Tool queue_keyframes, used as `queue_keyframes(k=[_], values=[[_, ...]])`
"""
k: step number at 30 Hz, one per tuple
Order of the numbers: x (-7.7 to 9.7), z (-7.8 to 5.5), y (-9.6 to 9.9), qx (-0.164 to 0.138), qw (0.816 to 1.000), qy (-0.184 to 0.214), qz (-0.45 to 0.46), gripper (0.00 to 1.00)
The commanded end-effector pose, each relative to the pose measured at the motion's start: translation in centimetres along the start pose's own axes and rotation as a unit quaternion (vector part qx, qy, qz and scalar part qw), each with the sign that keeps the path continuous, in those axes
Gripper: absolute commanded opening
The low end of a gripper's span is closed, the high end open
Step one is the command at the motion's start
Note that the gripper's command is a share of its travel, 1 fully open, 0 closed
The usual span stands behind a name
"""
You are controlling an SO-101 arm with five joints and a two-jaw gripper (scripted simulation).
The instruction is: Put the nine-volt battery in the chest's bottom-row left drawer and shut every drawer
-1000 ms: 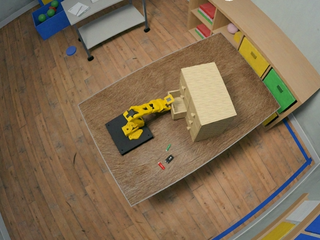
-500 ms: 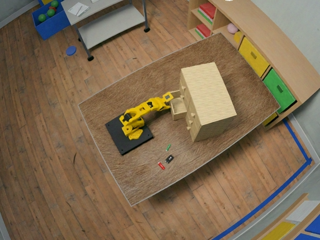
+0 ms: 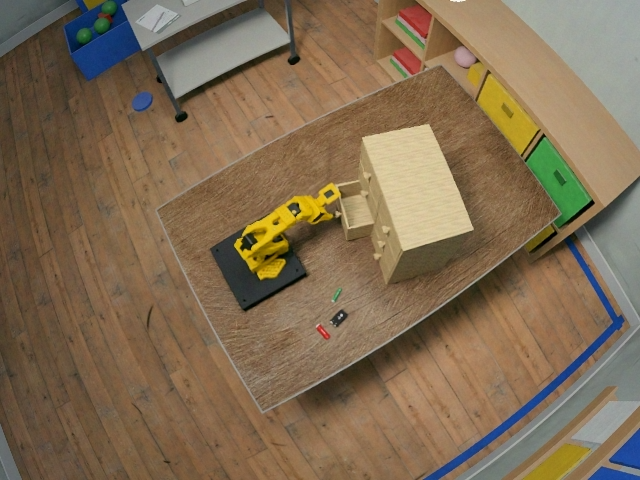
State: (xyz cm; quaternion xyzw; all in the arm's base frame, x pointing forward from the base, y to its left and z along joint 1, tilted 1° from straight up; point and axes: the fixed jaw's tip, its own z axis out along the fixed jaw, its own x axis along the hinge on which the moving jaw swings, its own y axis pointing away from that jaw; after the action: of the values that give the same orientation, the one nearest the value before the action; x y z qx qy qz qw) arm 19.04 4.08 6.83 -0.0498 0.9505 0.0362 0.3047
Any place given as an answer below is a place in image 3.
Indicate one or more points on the wooden chest of drawers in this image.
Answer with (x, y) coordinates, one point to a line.
(426, 208)

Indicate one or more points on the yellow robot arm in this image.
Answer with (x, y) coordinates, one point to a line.
(270, 236)

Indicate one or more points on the black 9v battery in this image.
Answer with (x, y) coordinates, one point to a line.
(339, 317)

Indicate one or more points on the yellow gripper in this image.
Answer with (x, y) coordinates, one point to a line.
(327, 195)

